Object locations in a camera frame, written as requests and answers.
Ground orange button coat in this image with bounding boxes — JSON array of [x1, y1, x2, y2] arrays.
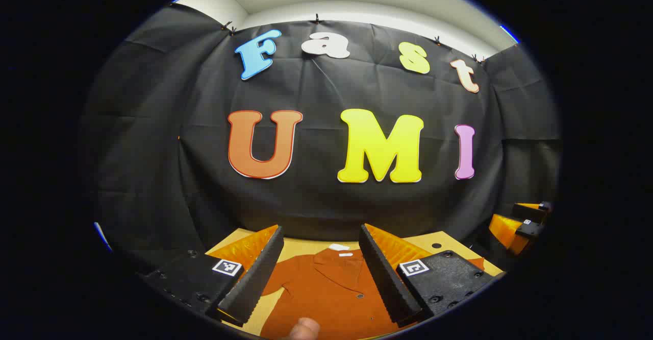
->
[[260, 247, 485, 339]]

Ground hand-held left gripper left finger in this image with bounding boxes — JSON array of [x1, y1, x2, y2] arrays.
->
[[143, 224, 285, 329]]

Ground black backdrop cloth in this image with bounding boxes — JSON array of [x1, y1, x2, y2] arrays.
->
[[82, 3, 562, 274]]

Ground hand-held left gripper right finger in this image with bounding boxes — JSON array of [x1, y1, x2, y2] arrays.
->
[[359, 223, 495, 330]]

